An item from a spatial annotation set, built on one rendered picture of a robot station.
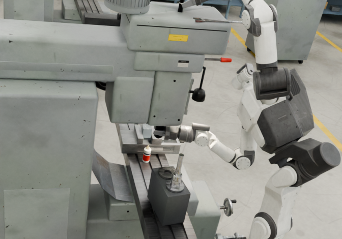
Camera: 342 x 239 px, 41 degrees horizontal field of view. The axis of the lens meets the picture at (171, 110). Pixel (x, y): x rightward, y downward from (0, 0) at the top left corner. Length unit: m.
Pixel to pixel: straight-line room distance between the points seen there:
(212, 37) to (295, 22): 4.81
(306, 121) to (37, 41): 1.22
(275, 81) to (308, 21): 5.03
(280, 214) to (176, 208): 0.49
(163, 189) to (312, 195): 2.47
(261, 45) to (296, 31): 5.02
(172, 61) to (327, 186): 2.86
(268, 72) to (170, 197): 0.73
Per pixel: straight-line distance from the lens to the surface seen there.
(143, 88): 2.15
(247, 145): 2.47
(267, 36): 1.93
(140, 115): 2.22
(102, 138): 4.51
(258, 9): 1.94
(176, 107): 2.27
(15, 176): 2.23
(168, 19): 2.03
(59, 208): 2.37
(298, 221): 4.11
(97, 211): 2.61
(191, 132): 2.41
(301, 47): 7.13
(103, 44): 2.03
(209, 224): 2.77
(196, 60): 2.15
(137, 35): 2.02
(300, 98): 2.17
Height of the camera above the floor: 2.53
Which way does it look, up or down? 30 degrees down
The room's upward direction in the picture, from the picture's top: 11 degrees clockwise
